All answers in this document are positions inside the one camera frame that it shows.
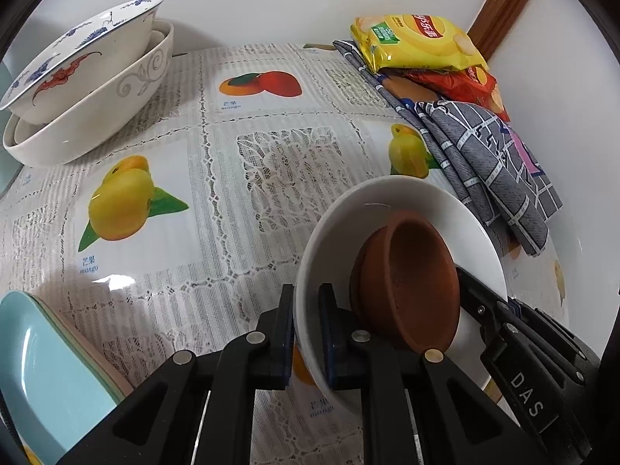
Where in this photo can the pink square plate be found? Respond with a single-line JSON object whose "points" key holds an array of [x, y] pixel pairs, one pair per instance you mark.
{"points": [[105, 367]]}

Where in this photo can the green square plate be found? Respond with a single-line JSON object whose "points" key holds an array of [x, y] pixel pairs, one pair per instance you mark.
{"points": [[50, 316]]}

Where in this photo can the fruit print lace tablecloth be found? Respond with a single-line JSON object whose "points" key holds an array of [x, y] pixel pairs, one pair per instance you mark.
{"points": [[253, 144]]}

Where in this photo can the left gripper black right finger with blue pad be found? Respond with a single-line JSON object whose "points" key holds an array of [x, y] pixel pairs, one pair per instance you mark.
{"points": [[414, 410]]}

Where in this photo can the large white ceramic bowl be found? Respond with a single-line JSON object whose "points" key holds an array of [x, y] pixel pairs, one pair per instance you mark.
{"points": [[98, 116]]}

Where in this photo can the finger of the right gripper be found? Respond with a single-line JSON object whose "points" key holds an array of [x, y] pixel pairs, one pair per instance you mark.
{"points": [[518, 308], [482, 304]]}

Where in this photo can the red snack bag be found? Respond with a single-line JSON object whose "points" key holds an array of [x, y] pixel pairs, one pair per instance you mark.
{"points": [[473, 85]]}

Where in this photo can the yellow chips bag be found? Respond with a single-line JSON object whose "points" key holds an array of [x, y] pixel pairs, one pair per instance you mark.
{"points": [[411, 41]]}

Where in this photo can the small brown clay bowl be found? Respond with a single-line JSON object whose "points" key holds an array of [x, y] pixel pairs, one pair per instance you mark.
{"points": [[410, 286]]}

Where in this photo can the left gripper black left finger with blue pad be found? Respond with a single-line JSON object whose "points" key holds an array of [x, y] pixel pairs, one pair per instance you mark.
{"points": [[197, 409]]}

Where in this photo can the light blue thermos jug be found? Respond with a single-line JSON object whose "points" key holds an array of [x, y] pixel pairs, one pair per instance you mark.
{"points": [[9, 167]]}

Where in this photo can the brown wooden door frame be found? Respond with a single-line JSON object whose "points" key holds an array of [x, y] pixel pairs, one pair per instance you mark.
{"points": [[493, 22]]}

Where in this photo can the grey checked cloth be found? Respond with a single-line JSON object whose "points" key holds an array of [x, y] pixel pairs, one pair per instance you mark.
{"points": [[482, 157]]}

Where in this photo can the blue crane pattern bowl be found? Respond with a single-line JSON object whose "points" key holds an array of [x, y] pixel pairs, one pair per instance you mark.
{"points": [[80, 61]]}

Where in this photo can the blue square plate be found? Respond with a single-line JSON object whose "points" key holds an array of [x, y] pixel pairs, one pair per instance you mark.
{"points": [[53, 400]]}

